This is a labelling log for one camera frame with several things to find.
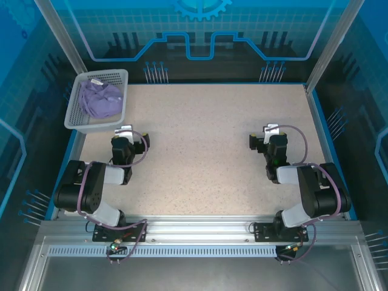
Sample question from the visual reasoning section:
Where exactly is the purple printed t-shirt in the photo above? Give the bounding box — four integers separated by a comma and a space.
79, 79, 124, 119

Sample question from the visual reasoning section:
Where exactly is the grey perforated plastic basket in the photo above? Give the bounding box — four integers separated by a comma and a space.
64, 69, 129, 134

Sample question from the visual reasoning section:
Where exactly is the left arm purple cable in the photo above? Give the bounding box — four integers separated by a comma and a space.
77, 130, 150, 264

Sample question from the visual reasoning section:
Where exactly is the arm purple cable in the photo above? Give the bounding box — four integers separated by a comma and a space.
274, 124, 346, 264
77, 130, 150, 264

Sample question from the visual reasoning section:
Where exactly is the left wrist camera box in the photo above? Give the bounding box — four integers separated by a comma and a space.
114, 124, 134, 143

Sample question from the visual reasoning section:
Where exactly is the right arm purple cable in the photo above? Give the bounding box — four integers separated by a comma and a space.
274, 124, 346, 264

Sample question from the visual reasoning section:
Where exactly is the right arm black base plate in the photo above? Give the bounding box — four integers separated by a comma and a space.
253, 222, 309, 243

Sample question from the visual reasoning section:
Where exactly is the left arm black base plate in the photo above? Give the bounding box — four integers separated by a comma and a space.
92, 222, 148, 243

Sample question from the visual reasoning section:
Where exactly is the aluminium frame post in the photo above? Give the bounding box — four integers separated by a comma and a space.
304, 0, 366, 95
33, 0, 87, 73

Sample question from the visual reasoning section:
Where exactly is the aluminium frame rail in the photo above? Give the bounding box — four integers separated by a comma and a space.
39, 214, 363, 247

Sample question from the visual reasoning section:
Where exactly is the slotted grey cable duct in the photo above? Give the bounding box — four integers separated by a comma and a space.
47, 246, 278, 258

